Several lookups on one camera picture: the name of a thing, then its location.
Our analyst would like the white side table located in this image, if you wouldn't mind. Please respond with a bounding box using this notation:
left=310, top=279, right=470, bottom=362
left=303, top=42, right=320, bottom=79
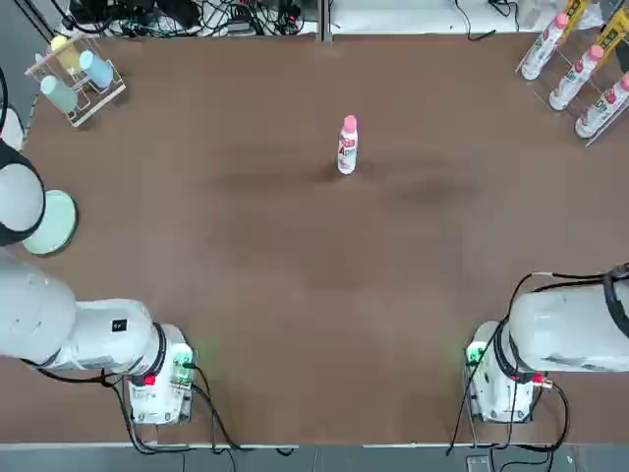
left=329, top=0, right=530, bottom=35

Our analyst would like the blue cup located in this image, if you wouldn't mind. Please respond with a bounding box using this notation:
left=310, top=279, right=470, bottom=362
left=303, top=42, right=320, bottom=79
left=78, top=49, right=115, bottom=90

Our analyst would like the yellow drink bottle orange cap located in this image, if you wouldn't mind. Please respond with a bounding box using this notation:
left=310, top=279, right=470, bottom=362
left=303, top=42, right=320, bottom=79
left=563, top=0, right=594, bottom=31
left=595, top=10, right=629, bottom=51

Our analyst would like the black electronics box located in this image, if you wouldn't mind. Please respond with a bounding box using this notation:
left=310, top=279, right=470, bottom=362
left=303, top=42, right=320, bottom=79
left=68, top=0, right=159, bottom=25

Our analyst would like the aluminium profile post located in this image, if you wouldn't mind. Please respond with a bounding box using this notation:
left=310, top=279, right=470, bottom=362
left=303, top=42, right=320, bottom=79
left=316, top=0, right=334, bottom=44

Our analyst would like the black adapter cable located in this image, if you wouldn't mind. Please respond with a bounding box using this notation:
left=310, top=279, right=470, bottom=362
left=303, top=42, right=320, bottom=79
left=452, top=0, right=498, bottom=42

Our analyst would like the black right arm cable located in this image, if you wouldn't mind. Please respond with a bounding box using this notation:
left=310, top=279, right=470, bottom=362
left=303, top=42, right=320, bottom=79
left=508, top=269, right=629, bottom=325

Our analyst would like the black right base cable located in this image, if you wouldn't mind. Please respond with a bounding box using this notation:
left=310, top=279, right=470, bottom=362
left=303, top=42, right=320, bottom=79
left=444, top=361, right=571, bottom=456

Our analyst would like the white drink bottle red label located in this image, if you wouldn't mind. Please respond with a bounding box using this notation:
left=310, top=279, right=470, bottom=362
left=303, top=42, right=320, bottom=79
left=336, top=115, right=359, bottom=176

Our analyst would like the pale green plate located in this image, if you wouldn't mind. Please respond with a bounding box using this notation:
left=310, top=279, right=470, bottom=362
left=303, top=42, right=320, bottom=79
left=22, top=190, right=80, bottom=256

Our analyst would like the black cable tangle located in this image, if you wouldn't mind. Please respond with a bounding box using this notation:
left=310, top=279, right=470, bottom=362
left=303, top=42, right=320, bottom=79
left=156, top=0, right=318, bottom=38

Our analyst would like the clear acrylic bottle shelf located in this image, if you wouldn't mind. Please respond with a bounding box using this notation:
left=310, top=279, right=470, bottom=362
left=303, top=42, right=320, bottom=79
left=514, top=9, right=629, bottom=148

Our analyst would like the black base cable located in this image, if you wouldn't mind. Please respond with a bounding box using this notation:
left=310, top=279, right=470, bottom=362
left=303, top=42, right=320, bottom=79
left=184, top=362, right=299, bottom=456
left=444, top=361, right=571, bottom=456

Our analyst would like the yellow cup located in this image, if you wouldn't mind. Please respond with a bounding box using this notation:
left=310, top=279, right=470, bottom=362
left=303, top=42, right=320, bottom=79
left=50, top=34, right=83, bottom=73

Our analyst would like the white bottle with pink cap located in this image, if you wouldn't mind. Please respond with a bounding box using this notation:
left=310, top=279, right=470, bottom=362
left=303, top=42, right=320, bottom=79
left=520, top=13, right=571, bottom=82
left=548, top=44, right=606, bottom=112
left=574, top=72, right=629, bottom=140

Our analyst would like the black left base cable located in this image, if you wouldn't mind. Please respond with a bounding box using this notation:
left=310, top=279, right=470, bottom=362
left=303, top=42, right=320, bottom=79
left=184, top=362, right=299, bottom=456

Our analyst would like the grey power strip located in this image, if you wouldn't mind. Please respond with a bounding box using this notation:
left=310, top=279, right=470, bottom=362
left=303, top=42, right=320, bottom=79
left=226, top=17, right=269, bottom=36

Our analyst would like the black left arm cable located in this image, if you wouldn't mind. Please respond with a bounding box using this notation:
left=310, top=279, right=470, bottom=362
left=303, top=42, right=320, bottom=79
left=0, top=63, right=193, bottom=456

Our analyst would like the green cup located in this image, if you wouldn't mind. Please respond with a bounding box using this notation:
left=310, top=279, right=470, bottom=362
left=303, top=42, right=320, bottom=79
left=39, top=74, right=80, bottom=114

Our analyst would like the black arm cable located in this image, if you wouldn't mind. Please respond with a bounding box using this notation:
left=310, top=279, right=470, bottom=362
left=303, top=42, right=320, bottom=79
left=0, top=63, right=193, bottom=456
left=508, top=269, right=629, bottom=325

